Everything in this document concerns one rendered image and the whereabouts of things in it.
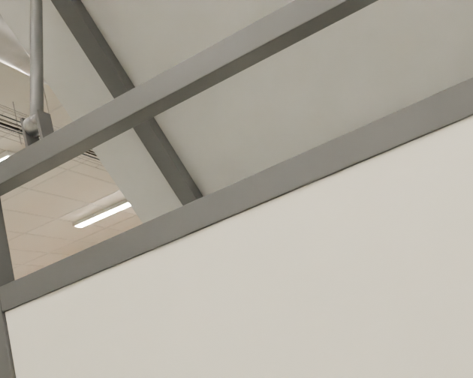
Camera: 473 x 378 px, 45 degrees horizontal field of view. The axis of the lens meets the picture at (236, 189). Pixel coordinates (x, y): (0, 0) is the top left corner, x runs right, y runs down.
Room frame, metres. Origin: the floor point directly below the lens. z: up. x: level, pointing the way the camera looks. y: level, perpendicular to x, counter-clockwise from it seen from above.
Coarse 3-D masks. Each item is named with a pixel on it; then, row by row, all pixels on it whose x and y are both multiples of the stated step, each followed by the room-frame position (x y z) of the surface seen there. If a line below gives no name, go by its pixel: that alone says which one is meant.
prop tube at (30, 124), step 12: (36, 0) 0.88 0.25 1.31; (36, 12) 0.88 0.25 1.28; (36, 24) 0.87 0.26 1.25; (36, 36) 0.86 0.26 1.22; (36, 48) 0.86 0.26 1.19; (36, 60) 0.85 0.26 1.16; (36, 72) 0.84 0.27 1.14; (36, 84) 0.84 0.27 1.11; (36, 96) 0.83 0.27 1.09; (36, 108) 0.83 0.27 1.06; (24, 120) 0.82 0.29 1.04; (36, 120) 0.81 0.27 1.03; (36, 132) 0.83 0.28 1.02
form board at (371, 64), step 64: (0, 0) 1.01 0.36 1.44; (128, 0) 1.00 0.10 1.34; (192, 0) 0.99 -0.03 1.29; (256, 0) 0.98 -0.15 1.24; (384, 0) 0.97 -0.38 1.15; (448, 0) 0.97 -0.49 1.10; (64, 64) 1.10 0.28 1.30; (128, 64) 1.09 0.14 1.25; (256, 64) 1.07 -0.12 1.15; (320, 64) 1.06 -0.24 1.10; (384, 64) 1.06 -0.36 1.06; (448, 64) 1.05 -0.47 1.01; (192, 128) 1.18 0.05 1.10; (256, 128) 1.17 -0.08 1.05; (320, 128) 1.16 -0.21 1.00; (128, 192) 1.30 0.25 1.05
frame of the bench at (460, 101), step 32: (448, 96) 0.60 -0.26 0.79; (384, 128) 0.63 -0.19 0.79; (416, 128) 0.62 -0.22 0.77; (288, 160) 0.68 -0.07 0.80; (320, 160) 0.66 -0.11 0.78; (352, 160) 0.65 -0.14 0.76; (224, 192) 0.71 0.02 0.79; (256, 192) 0.69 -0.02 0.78; (288, 192) 0.68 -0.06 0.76; (160, 224) 0.75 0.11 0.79; (192, 224) 0.73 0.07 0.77; (96, 256) 0.79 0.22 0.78; (128, 256) 0.77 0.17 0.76; (0, 288) 0.85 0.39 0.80; (32, 288) 0.83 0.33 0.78; (0, 320) 0.86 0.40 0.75; (0, 352) 0.86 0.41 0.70
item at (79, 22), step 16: (64, 0) 0.97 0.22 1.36; (80, 0) 1.00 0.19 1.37; (64, 16) 0.99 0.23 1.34; (80, 16) 0.99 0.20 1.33; (80, 32) 1.01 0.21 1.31; (96, 32) 1.03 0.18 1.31; (96, 48) 1.03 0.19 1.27; (96, 64) 1.05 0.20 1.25; (112, 64) 1.05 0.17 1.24; (112, 80) 1.08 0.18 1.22; (128, 80) 1.10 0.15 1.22; (144, 128) 1.15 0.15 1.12; (160, 128) 1.18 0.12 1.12; (144, 144) 1.17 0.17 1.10; (160, 144) 1.17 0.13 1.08; (160, 160) 1.20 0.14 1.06; (176, 160) 1.21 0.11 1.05; (176, 176) 1.22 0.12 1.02; (176, 192) 1.25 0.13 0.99; (192, 192) 1.24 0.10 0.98
